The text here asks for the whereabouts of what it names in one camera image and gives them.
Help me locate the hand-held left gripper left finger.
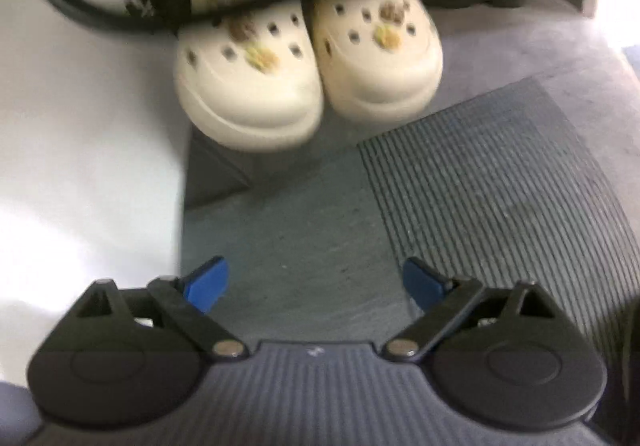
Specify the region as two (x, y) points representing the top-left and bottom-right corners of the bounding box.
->
(80, 256), (251, 359)

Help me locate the grey striped floor mat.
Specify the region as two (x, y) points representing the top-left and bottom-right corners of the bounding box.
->
(180, 11), (640, 427)

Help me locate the cream clog with charms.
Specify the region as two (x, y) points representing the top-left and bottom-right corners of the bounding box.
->
(307, 0), (443, 122)
(172, 0), (323, 152)

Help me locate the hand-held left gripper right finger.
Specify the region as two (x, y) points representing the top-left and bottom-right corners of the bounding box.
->
(382, 256), (561, 362)

